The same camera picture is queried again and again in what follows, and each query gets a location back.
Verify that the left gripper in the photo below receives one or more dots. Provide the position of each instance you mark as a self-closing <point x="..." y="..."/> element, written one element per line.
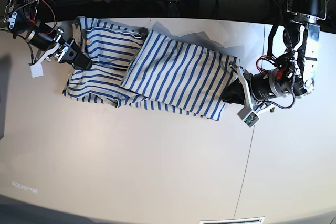
<point x="263" y="87"/>

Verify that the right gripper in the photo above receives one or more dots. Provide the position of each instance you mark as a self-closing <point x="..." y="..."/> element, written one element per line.
<point x="44" y="42"/>

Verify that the blue white striped T-shirt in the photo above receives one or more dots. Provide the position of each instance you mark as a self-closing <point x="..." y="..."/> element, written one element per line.
<point x="149" y="71"/>

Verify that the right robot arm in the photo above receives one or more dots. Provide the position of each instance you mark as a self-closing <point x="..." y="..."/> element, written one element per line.
<point x="21" y="16"/>

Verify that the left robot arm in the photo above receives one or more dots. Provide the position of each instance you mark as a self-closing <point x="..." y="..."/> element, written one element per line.
<point x="288" y="67"/>

